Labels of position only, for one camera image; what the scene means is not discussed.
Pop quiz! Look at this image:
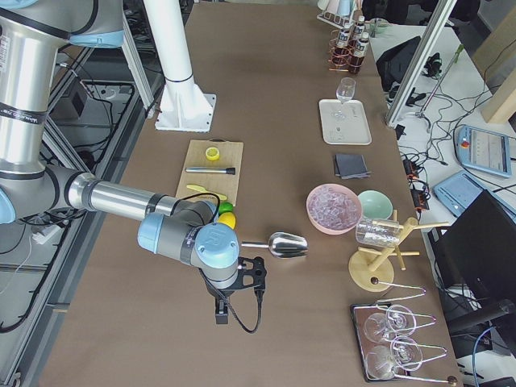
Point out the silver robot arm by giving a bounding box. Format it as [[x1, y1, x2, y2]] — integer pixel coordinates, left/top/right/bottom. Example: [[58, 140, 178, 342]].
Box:
[[1, 1, 267, 324]]

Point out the blue teach pendant far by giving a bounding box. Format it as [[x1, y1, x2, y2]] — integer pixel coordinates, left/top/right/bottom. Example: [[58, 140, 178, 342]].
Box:
[[456, 126, 512, 178]]

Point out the black monitor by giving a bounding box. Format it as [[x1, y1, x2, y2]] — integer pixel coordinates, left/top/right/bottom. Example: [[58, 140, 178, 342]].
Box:
[[437, 191, 515, 301]]

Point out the hanging wine glass upper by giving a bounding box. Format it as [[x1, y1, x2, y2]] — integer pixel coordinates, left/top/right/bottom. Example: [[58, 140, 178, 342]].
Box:
[[364, 305, 416, 343]]

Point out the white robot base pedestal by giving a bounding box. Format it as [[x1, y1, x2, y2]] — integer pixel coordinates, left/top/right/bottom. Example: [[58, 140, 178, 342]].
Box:
[[144, 0, 216, 133]]

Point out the bamboo cutting board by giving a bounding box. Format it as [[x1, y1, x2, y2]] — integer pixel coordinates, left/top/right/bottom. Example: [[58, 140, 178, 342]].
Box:
[[176, 139, 243, 205]]

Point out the mint green bowl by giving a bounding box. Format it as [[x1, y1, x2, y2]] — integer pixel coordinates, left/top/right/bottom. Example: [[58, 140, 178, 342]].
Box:
[[358, 190, 393, 219]]

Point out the black braided camera cable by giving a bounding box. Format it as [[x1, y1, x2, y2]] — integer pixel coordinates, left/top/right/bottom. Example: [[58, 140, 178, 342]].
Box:
[[200, 268, 265, 333]]

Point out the cream serving tray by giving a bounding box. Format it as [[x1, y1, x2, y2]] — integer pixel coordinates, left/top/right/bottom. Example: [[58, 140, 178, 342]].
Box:
[[318, 99, 372, 145]]

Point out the hanging wine glass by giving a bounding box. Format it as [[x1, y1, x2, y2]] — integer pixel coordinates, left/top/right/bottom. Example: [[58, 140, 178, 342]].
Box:
[[365, 336, 422, 380], [364, 305, 416, 343]]

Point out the hanging wine glass lower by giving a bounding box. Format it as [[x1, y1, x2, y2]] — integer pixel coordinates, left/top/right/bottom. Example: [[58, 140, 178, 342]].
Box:
[[365, 336, 422, 380]]

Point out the blue teach pendant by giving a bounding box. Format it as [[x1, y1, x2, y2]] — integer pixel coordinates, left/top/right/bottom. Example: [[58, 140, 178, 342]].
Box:
[[433, 171, 491, 218], [456, 126, 512, 178]]

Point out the grey folded cloth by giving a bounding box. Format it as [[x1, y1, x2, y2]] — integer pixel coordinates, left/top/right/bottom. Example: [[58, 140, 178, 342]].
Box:
[[334, 153, 370, 180]]

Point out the wooden cup tree stand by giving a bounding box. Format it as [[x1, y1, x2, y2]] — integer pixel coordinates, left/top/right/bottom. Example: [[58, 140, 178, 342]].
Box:
[[348, 218, 449, 292]]

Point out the black glass rack tray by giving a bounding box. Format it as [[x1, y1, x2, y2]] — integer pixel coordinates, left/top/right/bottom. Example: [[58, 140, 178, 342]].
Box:
[[350, 302, 396, 383]]

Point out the yellow plastic knife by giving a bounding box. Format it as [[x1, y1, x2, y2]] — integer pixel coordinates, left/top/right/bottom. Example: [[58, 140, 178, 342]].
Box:
[[186, 184, 227, 201]]

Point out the blue teach pendant near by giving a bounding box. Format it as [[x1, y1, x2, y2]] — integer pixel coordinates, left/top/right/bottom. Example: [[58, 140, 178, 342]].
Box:
[[433, 171, 491, 218]]

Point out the half lemon slice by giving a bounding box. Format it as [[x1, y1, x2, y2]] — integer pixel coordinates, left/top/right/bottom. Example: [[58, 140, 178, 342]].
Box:
[[205, 147, 220, 161]]

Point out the wine glass on tray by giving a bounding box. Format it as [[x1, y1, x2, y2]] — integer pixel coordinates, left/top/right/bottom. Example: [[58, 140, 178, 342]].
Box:
[[335, 77, 356, 105]]

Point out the tea bottle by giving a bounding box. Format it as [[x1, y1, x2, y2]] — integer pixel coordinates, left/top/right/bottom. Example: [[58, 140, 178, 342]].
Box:
[[348, 31, 369, 74], [335, 23, 352, 52], [352, 15, 365, 40]]

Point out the green lime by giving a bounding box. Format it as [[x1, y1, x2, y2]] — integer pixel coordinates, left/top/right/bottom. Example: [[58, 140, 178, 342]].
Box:
[[218, 202, 234, 214]]

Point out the yellow lemon near board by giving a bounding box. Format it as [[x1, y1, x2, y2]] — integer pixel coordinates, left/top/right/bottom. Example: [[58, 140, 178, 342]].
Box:
[[218, 211, 236, 229]]

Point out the glass tumbler on stand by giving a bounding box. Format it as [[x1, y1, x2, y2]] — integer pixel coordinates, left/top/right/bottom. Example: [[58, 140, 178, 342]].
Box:
[[355, 218, 403, 248]]

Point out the steel ice scoop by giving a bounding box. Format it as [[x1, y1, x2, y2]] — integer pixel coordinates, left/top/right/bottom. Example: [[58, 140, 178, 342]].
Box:
[[241, 231, 309, 259]]

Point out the pink bowl of ice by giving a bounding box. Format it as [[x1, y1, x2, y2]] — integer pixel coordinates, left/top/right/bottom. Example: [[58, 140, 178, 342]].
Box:
[[306, 184, 363, 235]]

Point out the aluminium frame post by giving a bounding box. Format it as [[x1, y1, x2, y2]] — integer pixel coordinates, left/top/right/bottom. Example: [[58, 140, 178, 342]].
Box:
[[385, 0, 456, 128]]

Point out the steel muddler black tip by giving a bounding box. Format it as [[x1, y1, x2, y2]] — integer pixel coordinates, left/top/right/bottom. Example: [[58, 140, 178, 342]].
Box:
[[184, 166, 236, 175]]

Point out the white cup rack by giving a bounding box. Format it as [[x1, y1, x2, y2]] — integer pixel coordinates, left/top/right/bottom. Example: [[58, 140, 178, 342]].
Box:
[[317, 0, 363, 28]]

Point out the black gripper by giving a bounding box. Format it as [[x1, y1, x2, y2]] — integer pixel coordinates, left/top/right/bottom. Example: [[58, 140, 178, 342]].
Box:
[[204, 256, 267, 324]]

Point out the copper wire bottle basket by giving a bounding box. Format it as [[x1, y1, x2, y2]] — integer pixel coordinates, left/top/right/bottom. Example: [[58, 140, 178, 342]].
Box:
[[327, 29, 356, 72]]

